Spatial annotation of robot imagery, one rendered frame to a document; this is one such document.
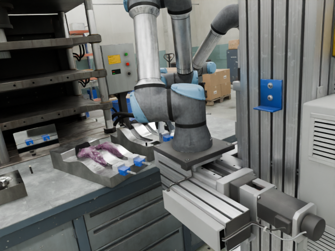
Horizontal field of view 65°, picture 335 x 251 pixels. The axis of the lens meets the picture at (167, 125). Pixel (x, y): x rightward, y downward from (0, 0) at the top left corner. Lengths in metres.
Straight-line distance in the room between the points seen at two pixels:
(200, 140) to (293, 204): 0.36
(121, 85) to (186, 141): 1.44
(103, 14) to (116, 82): 6.57
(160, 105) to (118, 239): 0.89
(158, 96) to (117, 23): 8.04
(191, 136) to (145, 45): 0.36
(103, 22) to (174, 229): 7.55
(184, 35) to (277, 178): 0.64
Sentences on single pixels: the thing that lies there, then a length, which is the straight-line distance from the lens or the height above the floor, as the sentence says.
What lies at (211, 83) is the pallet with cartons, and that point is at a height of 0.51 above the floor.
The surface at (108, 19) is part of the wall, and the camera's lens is 8.79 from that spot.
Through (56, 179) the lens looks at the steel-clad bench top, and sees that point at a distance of 1.53.
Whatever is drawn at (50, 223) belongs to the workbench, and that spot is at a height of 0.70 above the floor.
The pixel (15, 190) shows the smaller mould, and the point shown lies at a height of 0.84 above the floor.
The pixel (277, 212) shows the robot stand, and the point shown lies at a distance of 0.76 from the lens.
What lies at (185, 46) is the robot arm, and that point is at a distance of 1.14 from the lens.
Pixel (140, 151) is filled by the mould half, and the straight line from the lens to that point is 1.53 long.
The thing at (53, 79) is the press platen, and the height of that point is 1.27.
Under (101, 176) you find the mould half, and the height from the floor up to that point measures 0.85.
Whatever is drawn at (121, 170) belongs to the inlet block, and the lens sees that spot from 1.28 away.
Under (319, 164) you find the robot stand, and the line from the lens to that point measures 0.78.
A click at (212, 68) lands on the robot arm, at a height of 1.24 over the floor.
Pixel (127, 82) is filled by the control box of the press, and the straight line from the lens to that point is 2.32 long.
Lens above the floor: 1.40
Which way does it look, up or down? 16 degrees down
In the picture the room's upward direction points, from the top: 6 degrees counter-clockwise
